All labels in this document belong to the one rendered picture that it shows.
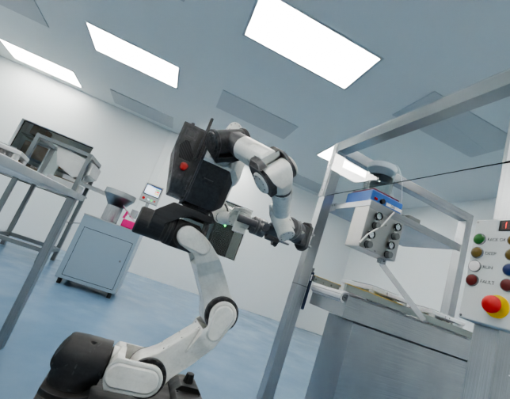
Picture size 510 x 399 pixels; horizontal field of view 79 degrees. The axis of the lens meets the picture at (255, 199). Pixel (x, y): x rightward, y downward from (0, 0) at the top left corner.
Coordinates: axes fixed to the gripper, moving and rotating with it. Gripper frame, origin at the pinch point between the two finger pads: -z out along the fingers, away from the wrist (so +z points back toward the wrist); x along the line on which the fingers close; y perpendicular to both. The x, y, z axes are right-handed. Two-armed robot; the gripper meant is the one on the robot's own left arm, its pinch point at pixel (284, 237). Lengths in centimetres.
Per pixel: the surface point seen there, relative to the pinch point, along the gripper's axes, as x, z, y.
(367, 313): 21, -44, 15
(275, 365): 60, -19, -10
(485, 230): -9, -25, 83
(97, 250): 56, 128, -219
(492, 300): 9, -23, 90
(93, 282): 88, 119, -220
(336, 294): 17.7, -28.4, 12.3
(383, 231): -16.8, -39.3, 18.5
